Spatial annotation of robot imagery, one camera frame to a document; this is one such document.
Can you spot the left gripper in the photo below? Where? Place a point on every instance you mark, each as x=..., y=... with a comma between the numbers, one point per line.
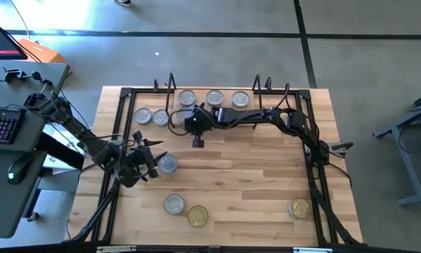
x=140, y=160

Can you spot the person's shoe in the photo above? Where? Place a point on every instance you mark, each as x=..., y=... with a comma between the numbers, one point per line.
x=122, y=2

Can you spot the grey desk frame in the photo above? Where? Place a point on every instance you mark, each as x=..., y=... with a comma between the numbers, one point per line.
x=412, y=168

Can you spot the tan label silver-lid can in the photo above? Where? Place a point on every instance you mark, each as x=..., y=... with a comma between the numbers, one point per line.
x=143, y=116

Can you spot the black aluminium table frame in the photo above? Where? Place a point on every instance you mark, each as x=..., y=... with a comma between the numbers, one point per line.
x=127, y=93

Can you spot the green label gold-lid can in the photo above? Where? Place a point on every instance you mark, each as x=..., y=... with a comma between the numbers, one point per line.
x=300, y=208
x=197, y=216

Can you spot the blue yellowfin tuna can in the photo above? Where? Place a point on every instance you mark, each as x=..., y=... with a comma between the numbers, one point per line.
x=240, y=99
x=160, y=118
x=168, y=165

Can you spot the orange box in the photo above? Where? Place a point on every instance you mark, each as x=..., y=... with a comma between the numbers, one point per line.
x=43, y=52

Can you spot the black desk clamp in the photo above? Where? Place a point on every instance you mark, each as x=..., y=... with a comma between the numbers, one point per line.
x=13, y=74

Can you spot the grey desk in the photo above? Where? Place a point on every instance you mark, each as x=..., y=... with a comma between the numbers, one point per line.
x=6, y=196

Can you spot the silver aluminium bracket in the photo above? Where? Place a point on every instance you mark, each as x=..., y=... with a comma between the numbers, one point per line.
x=312, y=250
x=115, y=249

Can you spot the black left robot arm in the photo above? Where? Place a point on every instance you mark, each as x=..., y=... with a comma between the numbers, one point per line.
x=90, y=142

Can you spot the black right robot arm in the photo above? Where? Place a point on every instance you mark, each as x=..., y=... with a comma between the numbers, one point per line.
x=252, y=116

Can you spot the green label silver-lid can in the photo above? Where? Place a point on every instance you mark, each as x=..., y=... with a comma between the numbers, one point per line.
x=174, y=204
x=214, y=97

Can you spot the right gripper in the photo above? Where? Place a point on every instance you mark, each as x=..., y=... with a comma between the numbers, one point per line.
x=199, y=123

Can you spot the black computer mouse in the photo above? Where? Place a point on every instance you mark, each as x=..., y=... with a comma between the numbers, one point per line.
x=18, y=170

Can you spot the navy blue label can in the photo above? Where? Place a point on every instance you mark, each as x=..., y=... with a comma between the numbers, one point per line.
x=187, y=98
x=180, y=116

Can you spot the black keyboard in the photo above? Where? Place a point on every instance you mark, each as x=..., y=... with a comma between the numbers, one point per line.
x=1, y=124

